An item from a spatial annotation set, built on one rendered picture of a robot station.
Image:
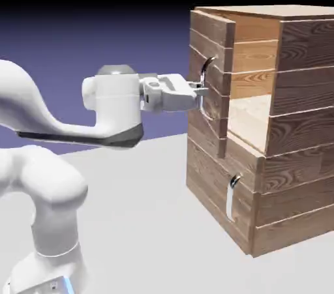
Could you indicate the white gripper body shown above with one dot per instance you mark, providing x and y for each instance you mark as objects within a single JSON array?
[{"x": 177, "y": 98}]

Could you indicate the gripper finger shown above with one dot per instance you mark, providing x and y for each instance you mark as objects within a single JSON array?
[
  {"x": 194, "y": 84},
  {"x": 202, "y": 91}
]

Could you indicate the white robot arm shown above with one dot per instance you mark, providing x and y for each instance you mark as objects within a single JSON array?
[{"x": 114, "y": 98}]

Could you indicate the wooden cabinet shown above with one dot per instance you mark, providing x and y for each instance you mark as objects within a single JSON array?
[{"x": 300, "y": 116}]

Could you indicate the short wooden cabinet door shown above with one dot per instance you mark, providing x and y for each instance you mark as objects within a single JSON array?
[{"x": 208, "y": 184}]

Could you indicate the tall wooden cabinet door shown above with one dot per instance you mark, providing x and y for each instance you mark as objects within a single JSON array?
[{"x": 208, "y": 38}]

